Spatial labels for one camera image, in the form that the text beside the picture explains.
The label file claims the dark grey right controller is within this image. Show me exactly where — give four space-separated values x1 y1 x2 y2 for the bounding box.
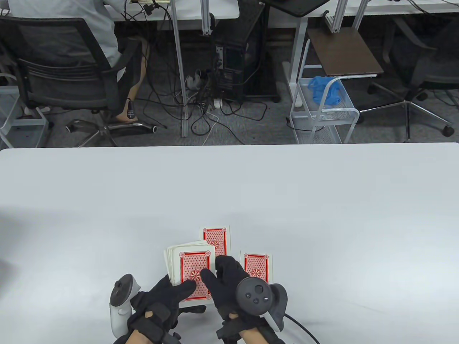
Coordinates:
236 277 288 332

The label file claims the grey and white left controller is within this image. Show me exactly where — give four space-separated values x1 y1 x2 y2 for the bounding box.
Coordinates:
109 274 142 339

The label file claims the dark grey office chair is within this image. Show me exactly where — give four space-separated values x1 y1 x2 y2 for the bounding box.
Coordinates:
359 16 459 142

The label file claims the blue plastic bag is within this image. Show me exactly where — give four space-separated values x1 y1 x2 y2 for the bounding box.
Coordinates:
308 76 343 107

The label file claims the person's left forearm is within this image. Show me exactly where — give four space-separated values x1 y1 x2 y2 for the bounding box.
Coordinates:
118 329 160 344

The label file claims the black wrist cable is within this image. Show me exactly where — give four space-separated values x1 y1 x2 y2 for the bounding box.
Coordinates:
285 314 321 344

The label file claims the brown wooden board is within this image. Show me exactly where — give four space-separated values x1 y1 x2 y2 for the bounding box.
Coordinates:
307 27 384 77

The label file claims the tangle of black cables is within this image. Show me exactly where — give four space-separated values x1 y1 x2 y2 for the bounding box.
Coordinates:
122 0 268 145

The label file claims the white power strip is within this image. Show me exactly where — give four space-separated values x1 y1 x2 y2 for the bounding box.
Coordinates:
185 70 203 90

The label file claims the long aluminium profile post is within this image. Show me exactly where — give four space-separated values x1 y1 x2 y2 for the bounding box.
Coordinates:
170 0 189 138

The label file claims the person's right forearm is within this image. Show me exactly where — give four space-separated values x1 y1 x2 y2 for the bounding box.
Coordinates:
238 328 268 344

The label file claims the dealt playing card pile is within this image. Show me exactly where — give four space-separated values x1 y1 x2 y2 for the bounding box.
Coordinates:
199 226 231 257
240 251 273 283

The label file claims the white wire cart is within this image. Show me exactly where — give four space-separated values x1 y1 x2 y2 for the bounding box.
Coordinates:
290 38 360 144

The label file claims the black mesh office chair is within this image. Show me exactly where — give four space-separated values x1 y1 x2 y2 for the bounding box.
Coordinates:
0 16 158 147

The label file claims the person's right hand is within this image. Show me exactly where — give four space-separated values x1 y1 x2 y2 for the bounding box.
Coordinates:
200 255 276 340

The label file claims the black tray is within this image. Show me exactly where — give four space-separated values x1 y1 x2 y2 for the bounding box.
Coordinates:
259 0 330 18

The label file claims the white office desk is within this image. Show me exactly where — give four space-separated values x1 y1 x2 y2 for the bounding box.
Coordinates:
104 0 240 21
269 0 459 108

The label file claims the black computer tower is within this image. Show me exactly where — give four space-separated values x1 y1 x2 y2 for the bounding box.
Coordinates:
212 4 281 104

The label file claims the deck of red-backed playing cards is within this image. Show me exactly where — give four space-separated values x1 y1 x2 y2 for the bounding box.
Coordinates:
164 241 217 309

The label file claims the short aluminium profile post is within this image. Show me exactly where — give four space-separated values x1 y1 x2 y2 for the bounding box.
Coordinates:
325 0 348 33
201 0 213 35
351 0 370 31

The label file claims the white metal rack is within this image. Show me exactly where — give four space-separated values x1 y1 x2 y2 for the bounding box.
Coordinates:
0 73 49 148

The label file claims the person's left hand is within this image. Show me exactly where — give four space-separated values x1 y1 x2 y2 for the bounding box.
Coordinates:
126 274 207 344

